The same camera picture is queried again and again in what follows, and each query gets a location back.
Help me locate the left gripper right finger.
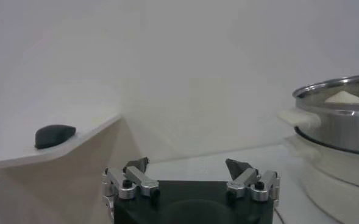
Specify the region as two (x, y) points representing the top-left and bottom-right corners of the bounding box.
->
(224, 158), (280, 203)

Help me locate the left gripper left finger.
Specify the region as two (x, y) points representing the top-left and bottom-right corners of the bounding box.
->
(102, 156), (160, 201)

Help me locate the white steamed baozi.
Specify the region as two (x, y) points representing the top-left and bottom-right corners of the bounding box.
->
(324, 90), (359, 104)

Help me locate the perforated steel steamer pot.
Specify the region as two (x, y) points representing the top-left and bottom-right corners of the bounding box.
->
(277, 72), (359, 156)

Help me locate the cream electric cooker base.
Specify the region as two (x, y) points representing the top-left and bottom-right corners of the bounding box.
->
(284, 127), (359, 224)

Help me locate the black computer mouse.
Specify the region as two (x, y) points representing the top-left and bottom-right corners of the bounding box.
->
(34, 124), (77, 150)

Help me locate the white side desk with mouse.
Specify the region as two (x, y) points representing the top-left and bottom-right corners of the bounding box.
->
(0, 112), (143, 224)

